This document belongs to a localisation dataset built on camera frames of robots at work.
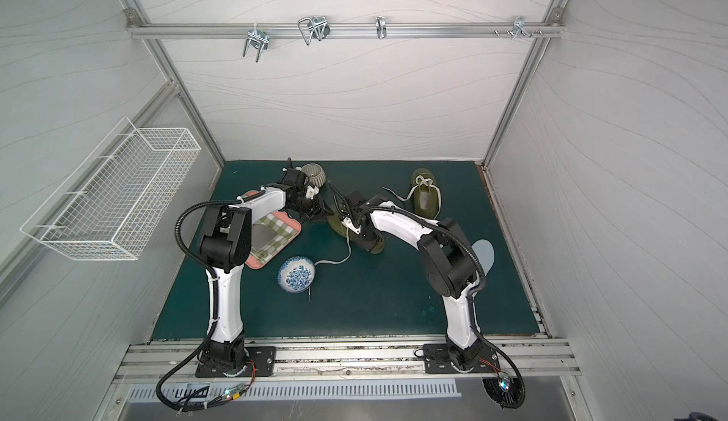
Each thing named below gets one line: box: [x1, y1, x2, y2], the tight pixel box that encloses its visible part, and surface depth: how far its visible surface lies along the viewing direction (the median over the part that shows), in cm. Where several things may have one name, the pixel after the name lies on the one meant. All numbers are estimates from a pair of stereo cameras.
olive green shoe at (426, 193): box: [382, 167, 442, 220], surface depth 106 cm
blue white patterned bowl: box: [277, 256, 316, 294], surface depth 89 cm
